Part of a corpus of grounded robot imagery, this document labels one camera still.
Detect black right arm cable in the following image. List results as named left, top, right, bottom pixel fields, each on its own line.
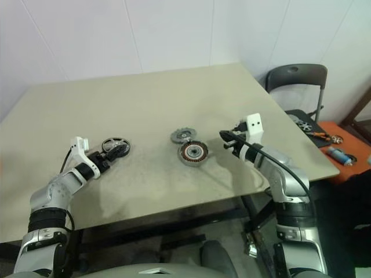
left=240, top=138, right=313, bottom=203

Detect blue cylindrical bottle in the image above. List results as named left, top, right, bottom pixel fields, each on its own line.
left=327, top=147, right=358, bottom=166

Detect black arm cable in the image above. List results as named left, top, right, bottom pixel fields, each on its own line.
left=240, top=138, right=313, bottom=203
left=59, top=146, right=77, bottom=232

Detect grey robot torso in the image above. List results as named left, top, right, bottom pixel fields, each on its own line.
left=13, top=254, right=330, bottom=278

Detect spare silver spoked rotor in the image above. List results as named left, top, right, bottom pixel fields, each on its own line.
left=290, top=114, right=313, bottom=133

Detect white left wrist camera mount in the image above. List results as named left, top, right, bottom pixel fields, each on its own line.
left=70, top=136, right=101, bottom=178

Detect dark grey folding chair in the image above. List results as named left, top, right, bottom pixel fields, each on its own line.
left=265, top=63, right=329, bottom=134

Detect person in dark clothes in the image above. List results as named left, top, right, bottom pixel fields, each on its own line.
left=307, top=170, right=371, bottom=269

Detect grey motor housing lid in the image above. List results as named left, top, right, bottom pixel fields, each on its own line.
left=170, top=127, right=199, bottom=144

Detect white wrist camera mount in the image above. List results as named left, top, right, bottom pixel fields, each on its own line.
left=70, top=136, right=101, bottom=178
left=245, top=113, right=265, bottom=145

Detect black-rimmed silver spoked rotor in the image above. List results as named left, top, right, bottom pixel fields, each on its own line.
left=101, top=136, right=132, bottom=159

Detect black metal table frame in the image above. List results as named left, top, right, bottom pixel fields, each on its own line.
left=0, top=195, right=279, bottom=273

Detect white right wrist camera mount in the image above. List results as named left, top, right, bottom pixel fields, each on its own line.
left=245, top=113, right=265, bottom=145

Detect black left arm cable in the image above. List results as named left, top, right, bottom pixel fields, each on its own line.
left=59, top=146, right=77, bottom=232

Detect black metal rack frame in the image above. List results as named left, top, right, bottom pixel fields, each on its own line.
left=339, top=85, right=371, bottom=142

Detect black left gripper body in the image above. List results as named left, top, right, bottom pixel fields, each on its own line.
left=86, top=151, right=112, bottom=171

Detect silver metal clamp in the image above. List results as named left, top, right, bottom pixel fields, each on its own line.
left=242, top=224, right=263, bottom=258

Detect grey motor housing copper windings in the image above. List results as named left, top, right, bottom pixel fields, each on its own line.
left=177, top=140, right=209, bottom=167

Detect orange stool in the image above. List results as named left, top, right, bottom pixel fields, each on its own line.
left=315, top=120, right=371, bottom=186

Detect orange-handled pliers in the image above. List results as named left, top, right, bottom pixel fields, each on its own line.
left=310, top=131, right=333, bottom=142

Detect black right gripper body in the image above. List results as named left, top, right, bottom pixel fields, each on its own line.
left=228, top=121, right=250, bottom=158

